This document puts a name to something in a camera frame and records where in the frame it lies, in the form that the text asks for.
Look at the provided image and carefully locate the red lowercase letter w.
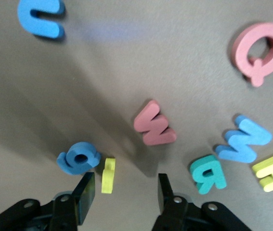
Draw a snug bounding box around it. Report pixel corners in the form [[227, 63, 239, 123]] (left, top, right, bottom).
[[133, 100, 177, 146]]

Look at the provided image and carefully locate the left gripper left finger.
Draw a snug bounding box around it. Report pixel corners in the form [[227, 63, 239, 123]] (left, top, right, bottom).
[[37, 172, 96, 231]]

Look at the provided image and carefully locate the red uppercase letter Q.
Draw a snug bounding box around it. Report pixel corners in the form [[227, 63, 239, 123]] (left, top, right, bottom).
[[231, 23, 273, 88]]

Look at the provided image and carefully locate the teal uppercase letter R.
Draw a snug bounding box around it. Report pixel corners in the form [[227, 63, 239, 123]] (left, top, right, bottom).
[[189, 154, 227, 195]]

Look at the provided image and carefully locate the blue lowercase letter g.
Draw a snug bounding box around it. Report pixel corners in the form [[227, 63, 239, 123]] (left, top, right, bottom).
[[56, 141, 102, 175]]

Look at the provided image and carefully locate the blue uppercase letter M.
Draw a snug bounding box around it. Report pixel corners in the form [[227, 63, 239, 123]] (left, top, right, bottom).
[[215, 115, 273, 164]]

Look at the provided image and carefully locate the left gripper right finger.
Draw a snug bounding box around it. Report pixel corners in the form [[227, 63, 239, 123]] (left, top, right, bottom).
[[152, 173, 209, 231]]

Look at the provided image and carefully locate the blue lowercase letter m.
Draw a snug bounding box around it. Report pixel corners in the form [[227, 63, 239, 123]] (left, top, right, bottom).
[[17, 0, 66, 39]]

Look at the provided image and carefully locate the yellow lowercase letter h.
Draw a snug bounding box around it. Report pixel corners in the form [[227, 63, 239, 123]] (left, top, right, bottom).
[[101, 157, 116, 194]]

